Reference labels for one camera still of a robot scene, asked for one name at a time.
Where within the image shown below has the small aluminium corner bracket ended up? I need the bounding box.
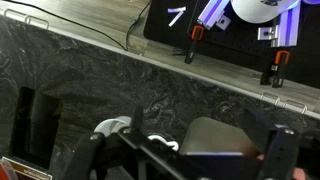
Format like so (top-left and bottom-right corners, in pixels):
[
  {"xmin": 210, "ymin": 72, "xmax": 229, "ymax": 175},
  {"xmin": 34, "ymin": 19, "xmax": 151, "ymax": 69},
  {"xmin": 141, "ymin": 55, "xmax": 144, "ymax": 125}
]
[
  {"xmin": 215, "ymin": 14, "xmax": 232, "ymax": 31},
  {"xmin": 257, "ymin": 25, "xmax": 280, "ymax": 42}
]

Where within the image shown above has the aluminium extrusion bar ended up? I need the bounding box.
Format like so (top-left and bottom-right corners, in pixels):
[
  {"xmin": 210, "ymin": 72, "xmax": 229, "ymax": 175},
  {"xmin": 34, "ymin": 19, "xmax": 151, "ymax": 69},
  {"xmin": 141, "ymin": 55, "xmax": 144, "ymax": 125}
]
[
  {"xmin": 196, "ymin": 0, "xmax": 231, "ymax": 31},
  {"xmin": 270, "ymin": 1, "xmax": 302, "ymax": 48}
]

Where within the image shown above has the red lidded container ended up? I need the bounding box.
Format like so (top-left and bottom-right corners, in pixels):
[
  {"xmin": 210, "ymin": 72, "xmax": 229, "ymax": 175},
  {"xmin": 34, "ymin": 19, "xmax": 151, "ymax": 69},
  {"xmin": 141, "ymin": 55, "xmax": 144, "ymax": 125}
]
[{"xmin": 0, "ymin": 159, "xmax": 16, "ymax": 180}]

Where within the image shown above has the black mounting board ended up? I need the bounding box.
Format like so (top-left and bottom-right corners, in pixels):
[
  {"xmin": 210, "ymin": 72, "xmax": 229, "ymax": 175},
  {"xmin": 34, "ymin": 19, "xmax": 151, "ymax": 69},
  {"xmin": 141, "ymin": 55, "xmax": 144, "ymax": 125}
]
[{"xmin": 143, "ymin": 0, "xmax": 320, "ymax": 90}]

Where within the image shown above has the silver cabinet handle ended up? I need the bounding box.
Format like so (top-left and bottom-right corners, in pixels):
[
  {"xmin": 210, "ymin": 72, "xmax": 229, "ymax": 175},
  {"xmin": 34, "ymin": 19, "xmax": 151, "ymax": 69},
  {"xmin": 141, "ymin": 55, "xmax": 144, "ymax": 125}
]
[
  {"xmin": 282, "ymin": 99, "xmax": 308, "ymax": 115},
  {"xmin": 4, "ymin": 8, "xmax": 28, "ymax": 22},
  {"xmin": 259, "ymin": 92, "xmax": 281, "ymax": 106},
  {"xmin": 25, "ymin": 15, "xmax": 51, "ymax": 30}
]

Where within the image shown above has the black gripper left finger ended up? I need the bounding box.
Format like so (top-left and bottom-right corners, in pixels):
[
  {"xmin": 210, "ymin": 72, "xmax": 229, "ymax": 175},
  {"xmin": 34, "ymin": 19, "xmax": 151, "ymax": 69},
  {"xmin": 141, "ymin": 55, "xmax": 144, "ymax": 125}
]
[{"xmin": 62, "ymin": 105, "xmax": 188, "ymax": 180}]

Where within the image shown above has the black orange bar clamp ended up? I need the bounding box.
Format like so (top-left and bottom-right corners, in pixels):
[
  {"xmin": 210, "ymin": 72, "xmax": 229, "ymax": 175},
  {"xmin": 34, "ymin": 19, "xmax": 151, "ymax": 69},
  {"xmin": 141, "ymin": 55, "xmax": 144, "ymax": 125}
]
[
  {"xmin": 184, "ymin": 24, "xmax": 205, "ymax": 65},
  {"xmin": 259, "ymin": 49, "xmax": 291, "ymax": 89}
]

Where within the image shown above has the translucent plastic cup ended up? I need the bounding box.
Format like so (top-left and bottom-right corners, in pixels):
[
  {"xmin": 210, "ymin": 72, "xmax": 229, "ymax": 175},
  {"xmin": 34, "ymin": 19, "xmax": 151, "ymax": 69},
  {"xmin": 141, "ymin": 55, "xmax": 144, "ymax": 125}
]
[{"xmin": 94, "ymin": 115, "xmax": 133, "ymax": 138}]

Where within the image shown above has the brown striped flat box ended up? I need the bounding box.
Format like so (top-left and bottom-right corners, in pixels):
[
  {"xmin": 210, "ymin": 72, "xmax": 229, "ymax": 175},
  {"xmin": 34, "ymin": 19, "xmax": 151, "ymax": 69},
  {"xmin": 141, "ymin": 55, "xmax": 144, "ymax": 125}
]
[{"xmin": 0, "ymin": 155, "xmax": 53, "ymax": 180}]

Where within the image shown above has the black floor cable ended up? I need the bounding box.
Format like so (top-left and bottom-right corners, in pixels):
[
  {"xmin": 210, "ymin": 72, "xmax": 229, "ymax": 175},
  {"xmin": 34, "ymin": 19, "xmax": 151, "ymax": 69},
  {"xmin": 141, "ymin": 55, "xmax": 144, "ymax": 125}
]
[{"xmin": 0, "ymin": 0, "xmax": 153, "ymax": 52}]

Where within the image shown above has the stainless steel sink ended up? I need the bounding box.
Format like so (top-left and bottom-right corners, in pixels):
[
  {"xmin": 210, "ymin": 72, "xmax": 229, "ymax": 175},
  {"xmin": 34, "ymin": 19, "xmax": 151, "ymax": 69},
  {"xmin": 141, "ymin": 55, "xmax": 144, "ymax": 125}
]
[{"xmin": 179, "ymin": 116, "xmax": 259, "ymax": 157}]

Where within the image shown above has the white tape strip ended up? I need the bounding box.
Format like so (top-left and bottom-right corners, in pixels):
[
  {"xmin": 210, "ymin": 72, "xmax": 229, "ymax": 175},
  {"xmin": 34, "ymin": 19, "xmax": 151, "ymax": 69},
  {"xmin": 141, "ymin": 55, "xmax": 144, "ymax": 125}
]
[
  {"xmin": 168, "ymin": 11, "xmax": 185, "ymax": 28},
  {"xmin": 167, "ymin": 6, "xmax": 188, "ymax": 14}
]

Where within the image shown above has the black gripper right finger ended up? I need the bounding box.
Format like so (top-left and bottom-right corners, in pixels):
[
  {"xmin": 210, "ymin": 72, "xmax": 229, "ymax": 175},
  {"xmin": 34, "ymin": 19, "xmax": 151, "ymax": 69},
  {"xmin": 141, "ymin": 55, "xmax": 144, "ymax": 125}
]
[{"xmin": 242, "ymin": 108, "xmax": 320, "ymax": 180}]

